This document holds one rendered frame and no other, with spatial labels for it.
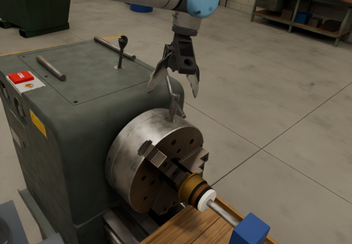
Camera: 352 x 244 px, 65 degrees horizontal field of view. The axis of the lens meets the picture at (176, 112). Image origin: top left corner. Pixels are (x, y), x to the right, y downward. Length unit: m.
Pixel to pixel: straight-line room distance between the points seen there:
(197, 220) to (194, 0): 0.72
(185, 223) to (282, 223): 1.38
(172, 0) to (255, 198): 2.00
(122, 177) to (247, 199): 1.65
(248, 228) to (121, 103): 0.49
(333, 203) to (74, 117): 2.23
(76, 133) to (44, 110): 0.12
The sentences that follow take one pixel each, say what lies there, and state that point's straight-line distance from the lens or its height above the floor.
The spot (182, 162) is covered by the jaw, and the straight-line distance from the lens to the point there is 0.88.
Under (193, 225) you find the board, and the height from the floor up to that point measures 0.88.
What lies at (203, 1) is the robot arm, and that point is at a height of 1.60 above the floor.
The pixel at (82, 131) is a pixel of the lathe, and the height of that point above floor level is 1.23.
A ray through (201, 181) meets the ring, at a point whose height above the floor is 1.12.
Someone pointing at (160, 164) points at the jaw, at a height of 1.19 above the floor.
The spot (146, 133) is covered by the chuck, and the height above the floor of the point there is 1.23.
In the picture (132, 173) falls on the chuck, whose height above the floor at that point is 1.15.
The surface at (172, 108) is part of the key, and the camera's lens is 0.79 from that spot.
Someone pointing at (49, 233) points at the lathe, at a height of 0.54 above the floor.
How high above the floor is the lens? 1.70
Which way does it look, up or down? 33 degrees down
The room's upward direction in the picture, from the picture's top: 6 degrees clockwise
